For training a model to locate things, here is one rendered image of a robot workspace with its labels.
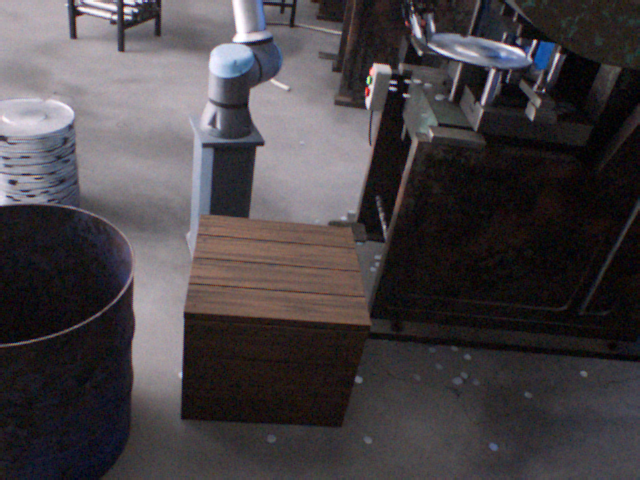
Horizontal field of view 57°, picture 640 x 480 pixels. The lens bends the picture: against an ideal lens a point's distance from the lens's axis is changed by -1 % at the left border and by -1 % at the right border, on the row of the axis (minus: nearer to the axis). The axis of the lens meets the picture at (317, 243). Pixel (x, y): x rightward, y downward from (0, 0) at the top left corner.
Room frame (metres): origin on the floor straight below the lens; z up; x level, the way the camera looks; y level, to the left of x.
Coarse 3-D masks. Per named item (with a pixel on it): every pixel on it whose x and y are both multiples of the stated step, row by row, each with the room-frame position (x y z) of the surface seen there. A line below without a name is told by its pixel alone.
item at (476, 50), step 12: (444, 36) 1.77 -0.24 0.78; (456, 36) 1.80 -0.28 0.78; (468, 36) 1.81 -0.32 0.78; (444, 48) 1.62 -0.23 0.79; (456, 48) 1.64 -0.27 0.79; (468, 48) 1.65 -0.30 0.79; (480, 48) 1.67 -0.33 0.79; (492, 48) 1.73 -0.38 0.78; (504, 48) 1.76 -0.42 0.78; (468, 60) 1.53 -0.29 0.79; (480, 60) 1.56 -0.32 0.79; (492, 60) 1.59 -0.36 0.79; (504, 60) 1.61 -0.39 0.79; (516, 60) 1.64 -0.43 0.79; (528, 60) 1.66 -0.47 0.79
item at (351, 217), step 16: (400, 64) 1.89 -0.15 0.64; (400, 80) 1.86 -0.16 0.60; (400, 96) 1.86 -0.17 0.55; (384, 112) 1.85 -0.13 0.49; (400, 112) 1.87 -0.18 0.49; (384, 128) 1.85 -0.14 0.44; (400, 128) 1.87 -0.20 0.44; (384, 144) 1.86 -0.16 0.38; (400, 144) 1.87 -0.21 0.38; (368, 160) 1.89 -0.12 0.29; (384, 160) 1.86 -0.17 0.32; (400, 160) 1.86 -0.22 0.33; (368, 176) 1.85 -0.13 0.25; (384, 176) 1.86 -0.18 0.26; (400, 176) 1.87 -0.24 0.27; (368, 192) 1.85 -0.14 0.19; (384, 192) 1.86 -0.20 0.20; (368, 208) 1.86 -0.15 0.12; (368, 224) 1.86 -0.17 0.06
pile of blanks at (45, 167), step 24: (0, 144) 1.52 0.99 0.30; (24, 144) 1.53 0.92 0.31; (48, 144) 1.58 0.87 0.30; (72, 144) 1.68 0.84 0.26; (0, 168) 1.53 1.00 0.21; (24, 168) 1.53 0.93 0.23; (48, 168) 1.57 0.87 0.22; (72, 168) 1.66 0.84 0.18; (0, 192) 1.52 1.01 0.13; (24, 192) 1.53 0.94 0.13; (48, 192) 1.56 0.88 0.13; (72, 192) 1.65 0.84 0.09
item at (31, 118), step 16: (0, 112) 1.66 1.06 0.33; (16, 112) 1.67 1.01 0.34; (32, 112) 1.69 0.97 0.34; (48, 112) 1.72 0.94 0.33; (64, 112) 1.74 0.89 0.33; (0, 128) 1.56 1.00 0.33; (16, 128) 1.58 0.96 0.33; (32, 128) 1.60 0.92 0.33; (48, 128) 1.62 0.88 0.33; (64, 128) 1.63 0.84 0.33
